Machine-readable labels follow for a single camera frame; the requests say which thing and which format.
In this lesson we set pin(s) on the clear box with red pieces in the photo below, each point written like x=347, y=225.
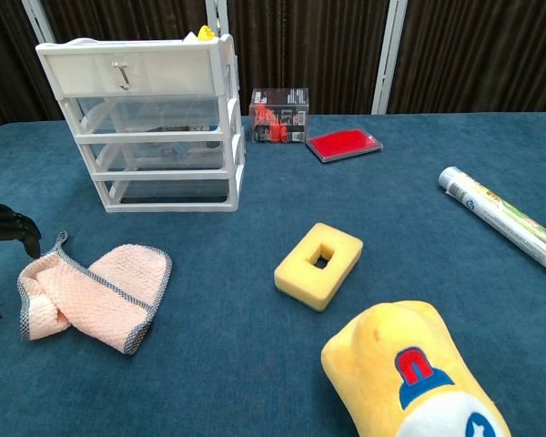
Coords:
x=277, y=114

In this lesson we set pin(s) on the printed plastic wrap roll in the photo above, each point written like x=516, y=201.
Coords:
x=496, y=214

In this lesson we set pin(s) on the pink cloth with grey trim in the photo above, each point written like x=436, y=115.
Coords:
x=118, y=282

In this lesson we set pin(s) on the yellow sponge with rectangular hole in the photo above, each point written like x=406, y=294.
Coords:
x=296, y=273

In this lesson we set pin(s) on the large yellow round toy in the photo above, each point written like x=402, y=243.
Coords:
x=205, y=34

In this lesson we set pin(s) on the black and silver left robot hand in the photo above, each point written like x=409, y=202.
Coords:
x=9, y=223

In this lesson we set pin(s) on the white frame post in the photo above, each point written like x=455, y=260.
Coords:
x=221, y=13
x=38, y=20
x=386, y=68

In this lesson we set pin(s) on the white plastic drawer unit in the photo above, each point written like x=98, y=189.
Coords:
x=164, y=68

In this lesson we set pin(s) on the red ink pad case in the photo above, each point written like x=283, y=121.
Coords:
x=341, y=143

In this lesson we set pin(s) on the yellow plush toy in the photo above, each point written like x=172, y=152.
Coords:
x=382, y=355

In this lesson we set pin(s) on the dark brown curtain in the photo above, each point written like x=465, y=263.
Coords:
x=300, y=41

